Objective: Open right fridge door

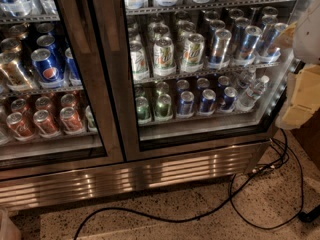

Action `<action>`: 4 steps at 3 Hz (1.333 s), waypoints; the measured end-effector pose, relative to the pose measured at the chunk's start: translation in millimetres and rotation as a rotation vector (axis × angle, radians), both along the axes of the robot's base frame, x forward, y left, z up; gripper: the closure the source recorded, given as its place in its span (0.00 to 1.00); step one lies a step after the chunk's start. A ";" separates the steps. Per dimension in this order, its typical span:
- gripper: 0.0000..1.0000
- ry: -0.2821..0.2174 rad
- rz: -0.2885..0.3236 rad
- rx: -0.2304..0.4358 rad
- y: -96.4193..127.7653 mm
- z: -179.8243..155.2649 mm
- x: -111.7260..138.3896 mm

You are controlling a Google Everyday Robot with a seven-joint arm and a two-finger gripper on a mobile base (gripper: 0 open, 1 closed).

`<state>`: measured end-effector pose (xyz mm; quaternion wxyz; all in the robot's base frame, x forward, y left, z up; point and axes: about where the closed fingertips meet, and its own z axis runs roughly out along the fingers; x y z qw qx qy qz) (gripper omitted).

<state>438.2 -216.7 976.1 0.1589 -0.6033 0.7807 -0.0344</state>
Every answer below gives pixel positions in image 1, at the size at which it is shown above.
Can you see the blue can middle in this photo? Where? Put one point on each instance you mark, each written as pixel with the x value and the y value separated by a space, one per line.
pixel 207 102

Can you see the blue can left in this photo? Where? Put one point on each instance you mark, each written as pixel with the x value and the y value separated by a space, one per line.
pixel 185 104

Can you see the clear water bottle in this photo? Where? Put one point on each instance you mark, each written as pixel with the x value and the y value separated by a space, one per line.
pixel 252 94

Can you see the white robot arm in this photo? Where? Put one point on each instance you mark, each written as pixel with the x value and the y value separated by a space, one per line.
pixel 303 36

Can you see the red coke can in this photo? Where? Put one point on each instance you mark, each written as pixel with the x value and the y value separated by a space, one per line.
pixel 21 126
pixel 71 121
pixel 46 124

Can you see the white green can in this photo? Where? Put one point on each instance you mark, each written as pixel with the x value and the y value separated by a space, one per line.
pixel 139 64
pixel 163 57
pixel 192 54

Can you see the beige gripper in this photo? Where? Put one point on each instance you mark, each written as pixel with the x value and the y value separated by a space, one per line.
pixel 308 34

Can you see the glass fridge door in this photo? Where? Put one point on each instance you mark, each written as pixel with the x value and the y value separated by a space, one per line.
pixel 55 109
pixel 189 75

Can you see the blue pepsi can front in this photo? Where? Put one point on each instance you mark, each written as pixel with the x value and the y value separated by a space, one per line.
pixel 48 68

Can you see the gold can front left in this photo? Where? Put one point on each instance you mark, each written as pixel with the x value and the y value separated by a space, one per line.
pixel 17 76

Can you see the white green can right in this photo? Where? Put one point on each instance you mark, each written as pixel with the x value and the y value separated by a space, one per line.
pixel 192 54

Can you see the stainless fridge base grille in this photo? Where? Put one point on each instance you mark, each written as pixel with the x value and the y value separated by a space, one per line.
pixel 104 181

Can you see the red coke can middle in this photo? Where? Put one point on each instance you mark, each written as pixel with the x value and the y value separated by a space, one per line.
pixel 46 124

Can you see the red coke can left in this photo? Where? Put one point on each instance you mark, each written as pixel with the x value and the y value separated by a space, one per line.
pixel 21 126

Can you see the red coke can right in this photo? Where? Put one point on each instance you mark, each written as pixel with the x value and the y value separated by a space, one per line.
pixel 71 121

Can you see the white green can left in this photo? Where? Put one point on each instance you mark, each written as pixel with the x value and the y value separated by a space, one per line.
pixel 139 64

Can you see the white green can middle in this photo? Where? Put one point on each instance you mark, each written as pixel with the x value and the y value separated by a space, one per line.
pixel 163 57

